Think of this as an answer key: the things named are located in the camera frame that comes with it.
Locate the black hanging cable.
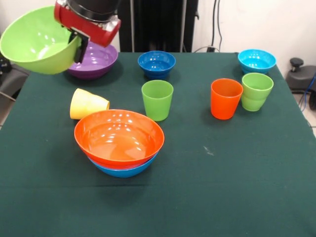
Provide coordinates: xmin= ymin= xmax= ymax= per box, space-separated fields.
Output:
xmin=211 ymin=2 xmax=217 ymax=47
xmin=216 ymin=2 xmax=223 ymax=48

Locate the dark green table cloth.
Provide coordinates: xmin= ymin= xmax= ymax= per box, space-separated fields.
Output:
xmin=0 ymin=51 xmax=316 ymax=237

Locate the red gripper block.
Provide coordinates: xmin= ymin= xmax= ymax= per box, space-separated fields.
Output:
xmin=53 ymin=0 xmax=122 ymax=64

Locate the wide orange bowl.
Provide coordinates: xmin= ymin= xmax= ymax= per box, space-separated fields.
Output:
xmin=74 ymin=109 xmax=165 ymax=170

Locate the light blue small bowl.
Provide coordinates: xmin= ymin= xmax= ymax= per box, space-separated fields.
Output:
xmin=237 ymin=48 xmax=277 ymax=75

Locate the plain orange cup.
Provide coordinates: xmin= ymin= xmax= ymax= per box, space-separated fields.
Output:
xmin=210 ymin=78 xmax=244 ymax=120

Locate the dark blue small bowl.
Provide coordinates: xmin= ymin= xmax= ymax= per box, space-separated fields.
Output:
xmin=137 ymin=50 xmax=177 ymax=80

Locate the ribbed green cup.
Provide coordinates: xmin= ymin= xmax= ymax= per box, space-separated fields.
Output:
xmin=240 ymin=73 xmax=274 ymax=112

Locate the large blue bowl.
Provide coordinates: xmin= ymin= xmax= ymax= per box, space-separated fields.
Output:
xmin=88 ymin=153 xmax=158 ymax=179

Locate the large green bowl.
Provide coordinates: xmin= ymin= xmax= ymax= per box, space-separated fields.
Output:
xmin=0 ymin=5 xmax=82 ymax=75

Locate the plain green cup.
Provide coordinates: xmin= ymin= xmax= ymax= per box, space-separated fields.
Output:
xmin=141 ymin=79 xmax=174 ymax=122

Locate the grey chair base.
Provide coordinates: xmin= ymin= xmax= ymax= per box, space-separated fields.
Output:
xmin=0 ymin=63 xmax=31 ymax=94

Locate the blue cable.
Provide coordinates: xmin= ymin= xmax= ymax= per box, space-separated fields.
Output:
xmin=298 ymin=74 xmax=316 ymax=111

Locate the ribbed yellow cup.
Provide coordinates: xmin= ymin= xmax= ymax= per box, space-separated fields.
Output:
xmin=69 ymin=88 xmax=110 ymax=120

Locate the purple bowl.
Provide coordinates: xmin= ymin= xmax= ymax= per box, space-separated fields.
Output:
xmin=67 ymin=41 xmax=119 ymax=79

